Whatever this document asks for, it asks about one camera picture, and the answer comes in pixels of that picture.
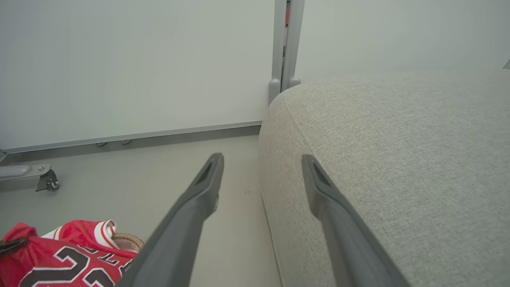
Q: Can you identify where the black caster wheel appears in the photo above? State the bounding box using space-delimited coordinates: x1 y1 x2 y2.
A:
36 169 60 192

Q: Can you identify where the grey partition foot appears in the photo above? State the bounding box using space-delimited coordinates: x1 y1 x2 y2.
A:
0 164 52 192

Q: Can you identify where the aluminium partition bottom rail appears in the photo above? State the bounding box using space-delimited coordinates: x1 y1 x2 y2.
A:
0 121 262 154

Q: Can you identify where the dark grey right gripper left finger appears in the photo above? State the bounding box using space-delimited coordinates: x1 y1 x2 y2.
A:
118 153 225 287

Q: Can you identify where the red basketball jersey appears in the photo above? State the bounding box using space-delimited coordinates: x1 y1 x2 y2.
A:
0 219 138 287

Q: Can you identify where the grey double partition post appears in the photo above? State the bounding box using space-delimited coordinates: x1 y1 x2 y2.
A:
268 0 306 106

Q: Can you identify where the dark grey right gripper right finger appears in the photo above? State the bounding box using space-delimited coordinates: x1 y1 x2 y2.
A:
301 154 411 287

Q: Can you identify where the white laundry basket brown rim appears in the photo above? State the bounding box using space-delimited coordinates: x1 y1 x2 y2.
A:
112 233 145 252

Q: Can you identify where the grey fabric sofa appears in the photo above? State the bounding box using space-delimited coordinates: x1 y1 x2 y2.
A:
258 70 510 287

